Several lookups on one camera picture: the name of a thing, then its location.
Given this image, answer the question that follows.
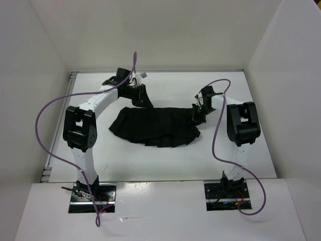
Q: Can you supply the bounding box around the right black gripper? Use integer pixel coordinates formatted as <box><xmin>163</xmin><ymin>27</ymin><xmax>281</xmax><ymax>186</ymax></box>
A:
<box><xmin>188</xmin><ymin>103</ymin><xmax>216</xmax><ymax>128</ymax></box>

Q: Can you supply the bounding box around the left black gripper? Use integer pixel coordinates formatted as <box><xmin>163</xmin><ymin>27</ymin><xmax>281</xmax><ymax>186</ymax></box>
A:
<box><xmin>122</xmin><ymin>84</ymin><xmax>153</xmax><ymax>109</ymax></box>

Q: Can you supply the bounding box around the black skirt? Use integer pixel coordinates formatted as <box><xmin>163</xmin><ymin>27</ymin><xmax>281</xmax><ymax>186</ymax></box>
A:
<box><xmin>109</xmin><ymin>94</ymin><xmax>200</xmax><ymax>148</ymax></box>

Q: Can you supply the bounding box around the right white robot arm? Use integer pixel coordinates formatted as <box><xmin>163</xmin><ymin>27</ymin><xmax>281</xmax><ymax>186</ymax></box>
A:
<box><xmin>192</xmin><ymin>86</ymin><xmax>261</xmax><ymax>197</ymax></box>

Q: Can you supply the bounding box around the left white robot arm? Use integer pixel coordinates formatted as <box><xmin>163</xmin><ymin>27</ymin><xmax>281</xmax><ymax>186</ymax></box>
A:
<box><xmin>63</xmin><ymin>68</ymin><xmax>153</xmax><ymax>201</ymax></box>

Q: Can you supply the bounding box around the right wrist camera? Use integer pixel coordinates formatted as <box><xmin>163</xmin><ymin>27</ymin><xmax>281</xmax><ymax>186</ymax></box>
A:
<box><xmin>195</xmin><ymin>93</ymin><xmax>204</xmax><ymax>106</ymax></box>

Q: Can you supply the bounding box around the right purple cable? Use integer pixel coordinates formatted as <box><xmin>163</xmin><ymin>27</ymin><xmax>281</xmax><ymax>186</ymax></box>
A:
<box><xmin>206</xmin><ymin>79</ymin><xmax>267</xmax><ymax>215</ymax></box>

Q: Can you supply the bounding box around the purple cable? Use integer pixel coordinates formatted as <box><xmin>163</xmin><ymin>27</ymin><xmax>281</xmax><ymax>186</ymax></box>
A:
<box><xmin>206</xmin><ymin>79</ymin><xmax>267</xmax><ymax>215</ymax></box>
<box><xmin>35</xmin><ymin>51</ymin><xmax>138</xmax><ymax>227</ymax></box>

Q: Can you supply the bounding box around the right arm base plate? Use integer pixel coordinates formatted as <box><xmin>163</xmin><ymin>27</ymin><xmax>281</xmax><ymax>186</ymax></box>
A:
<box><xmin>204</xmin><ymin>181</ymin><xmax>252</xmax><ymax>211</ymax></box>

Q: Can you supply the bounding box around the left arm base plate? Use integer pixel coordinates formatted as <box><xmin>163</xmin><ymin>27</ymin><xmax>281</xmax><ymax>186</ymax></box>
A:
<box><xmin>65</xmin><ymin>183</ymin><xmax>116</xmax><ymax>214</ymax></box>

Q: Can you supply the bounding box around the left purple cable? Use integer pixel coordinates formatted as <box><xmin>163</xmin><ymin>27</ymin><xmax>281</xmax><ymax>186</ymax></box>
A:
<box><xmin>35</xmin><ymin>51</ymin><xmax>138</xmax><ymax>227</ymax></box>

